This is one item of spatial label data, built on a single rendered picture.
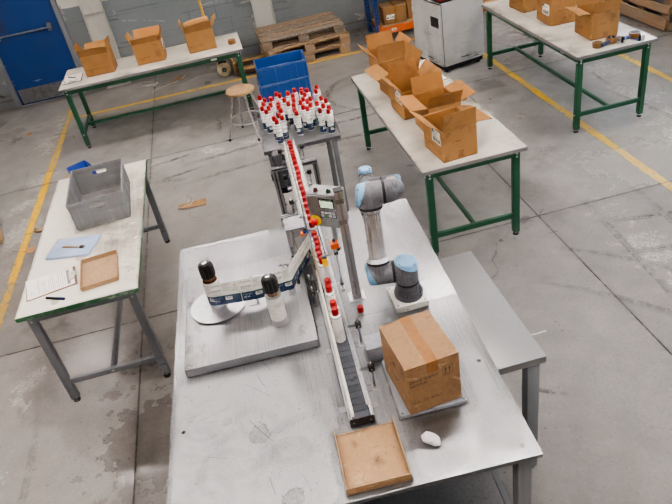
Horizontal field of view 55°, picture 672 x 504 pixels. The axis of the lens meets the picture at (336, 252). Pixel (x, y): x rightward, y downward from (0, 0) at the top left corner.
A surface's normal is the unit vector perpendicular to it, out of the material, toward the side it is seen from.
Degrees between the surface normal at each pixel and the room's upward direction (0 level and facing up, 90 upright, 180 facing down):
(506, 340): 0
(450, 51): 90
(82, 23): 90
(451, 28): 90
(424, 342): 0
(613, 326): 0
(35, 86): 90
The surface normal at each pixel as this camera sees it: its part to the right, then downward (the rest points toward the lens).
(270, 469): -0.16, -0.81
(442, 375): 0.29, 0.51
